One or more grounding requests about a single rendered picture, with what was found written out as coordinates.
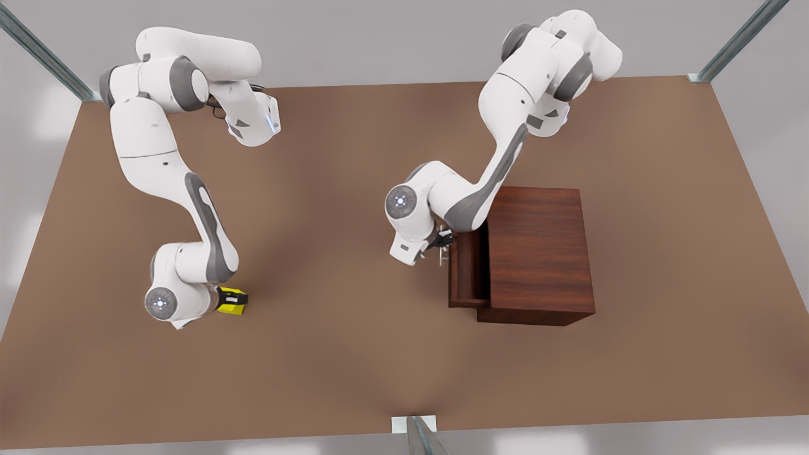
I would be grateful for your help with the silver frame post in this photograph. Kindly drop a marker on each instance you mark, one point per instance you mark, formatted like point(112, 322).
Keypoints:
point(44, 55)
point(736, 41)
point(418, 435)

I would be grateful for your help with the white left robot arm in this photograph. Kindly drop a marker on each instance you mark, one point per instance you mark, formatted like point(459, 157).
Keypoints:
point(505, 107)

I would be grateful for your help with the dark wooden cabinet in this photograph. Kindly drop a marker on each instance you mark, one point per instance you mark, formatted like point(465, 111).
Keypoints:
point(537, 253)

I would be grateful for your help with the dark wooden drawer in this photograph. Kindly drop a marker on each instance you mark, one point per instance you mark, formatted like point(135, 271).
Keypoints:
point(468, 272)

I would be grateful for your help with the yellow and black box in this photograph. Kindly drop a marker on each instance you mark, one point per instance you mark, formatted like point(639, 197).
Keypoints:
point(236, 303)

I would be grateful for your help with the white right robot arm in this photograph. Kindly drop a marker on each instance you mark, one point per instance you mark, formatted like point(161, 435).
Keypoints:
point(142, 133)

